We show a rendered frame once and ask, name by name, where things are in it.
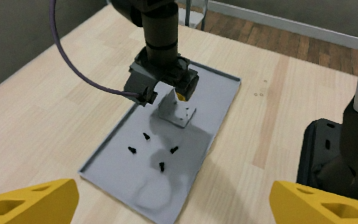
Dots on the grey l-shaped bracket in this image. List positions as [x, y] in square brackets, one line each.
[177, 112]

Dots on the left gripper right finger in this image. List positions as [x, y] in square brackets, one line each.
[293, 203]

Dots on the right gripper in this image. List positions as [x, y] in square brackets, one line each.
[185, 81]

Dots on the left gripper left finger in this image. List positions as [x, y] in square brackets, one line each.
[52, 202]

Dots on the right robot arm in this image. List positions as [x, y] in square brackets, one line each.
[327, 170]

